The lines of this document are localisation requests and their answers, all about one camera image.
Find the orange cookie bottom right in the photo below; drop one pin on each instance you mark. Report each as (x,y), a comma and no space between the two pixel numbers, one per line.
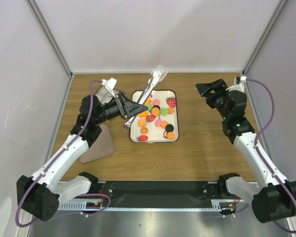
(170,135)

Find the pink macaron cookie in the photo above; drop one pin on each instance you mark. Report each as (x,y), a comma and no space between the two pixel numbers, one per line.
(158,122)
(156,102)

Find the orange cookie upper right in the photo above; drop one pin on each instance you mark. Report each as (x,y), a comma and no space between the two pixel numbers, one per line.
(170,110)

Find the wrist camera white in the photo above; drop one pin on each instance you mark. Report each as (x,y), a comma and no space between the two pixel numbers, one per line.
(241,80)
(109,85)

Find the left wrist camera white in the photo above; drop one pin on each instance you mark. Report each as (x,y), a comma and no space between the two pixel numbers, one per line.
(109,85)

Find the green macaron cookie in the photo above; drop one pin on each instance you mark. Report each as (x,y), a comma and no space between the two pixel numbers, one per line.
(149,106)
(164,111)

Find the white strawberry print tray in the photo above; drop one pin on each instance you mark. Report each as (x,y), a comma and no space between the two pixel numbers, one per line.
(157,134)

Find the orange waffle round cookie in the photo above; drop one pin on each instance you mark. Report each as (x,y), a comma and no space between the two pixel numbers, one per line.
(155,112)

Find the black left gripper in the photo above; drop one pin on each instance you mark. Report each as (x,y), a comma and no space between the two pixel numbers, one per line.
(129,108)

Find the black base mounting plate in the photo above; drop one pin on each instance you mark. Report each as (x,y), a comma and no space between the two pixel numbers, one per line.
(172,190)

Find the pink macaron cookie top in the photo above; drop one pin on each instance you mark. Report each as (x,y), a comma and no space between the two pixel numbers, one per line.
(156,102)

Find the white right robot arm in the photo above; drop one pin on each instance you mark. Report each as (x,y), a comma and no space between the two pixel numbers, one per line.
(274,197)

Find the orange waffle cookie left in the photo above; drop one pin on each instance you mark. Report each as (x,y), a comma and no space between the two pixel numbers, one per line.
(142,122)

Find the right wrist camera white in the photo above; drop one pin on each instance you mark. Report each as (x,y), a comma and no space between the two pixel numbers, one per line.
(241,80)

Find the brown tin lid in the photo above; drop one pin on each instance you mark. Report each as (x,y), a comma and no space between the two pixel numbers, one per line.
(101,148)

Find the green macaron cookie left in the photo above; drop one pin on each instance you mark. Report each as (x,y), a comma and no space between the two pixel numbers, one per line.
(149,106)

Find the orange flower shaped cookie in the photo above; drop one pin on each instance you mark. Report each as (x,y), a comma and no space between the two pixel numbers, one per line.
(144,130)

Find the aluminium frame rail front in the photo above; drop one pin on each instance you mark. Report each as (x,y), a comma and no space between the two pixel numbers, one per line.
(154,204)

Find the brown cookie tin box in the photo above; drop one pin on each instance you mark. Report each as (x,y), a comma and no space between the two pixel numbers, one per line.
(103,94)

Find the black sandwich cookie lower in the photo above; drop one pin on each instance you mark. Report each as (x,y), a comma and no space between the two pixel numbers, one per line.
(169,128)

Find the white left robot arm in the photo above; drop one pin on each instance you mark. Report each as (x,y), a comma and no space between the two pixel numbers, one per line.
(41,194)

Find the green macaron cookie right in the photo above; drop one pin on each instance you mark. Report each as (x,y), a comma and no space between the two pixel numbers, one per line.
(164,111)

